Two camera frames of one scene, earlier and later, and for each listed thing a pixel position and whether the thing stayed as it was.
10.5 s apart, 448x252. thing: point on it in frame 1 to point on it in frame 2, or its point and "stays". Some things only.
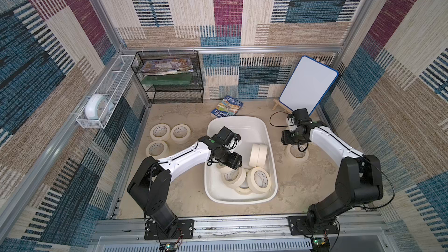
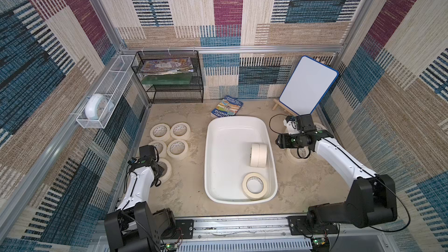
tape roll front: [243, 191] to [177, 150]
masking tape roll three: [160, 132] stays
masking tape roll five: [157, 149] stays
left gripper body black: [229, 158] to [158, 169]
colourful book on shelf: [163, 66] stays
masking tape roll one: [180, 133] stays
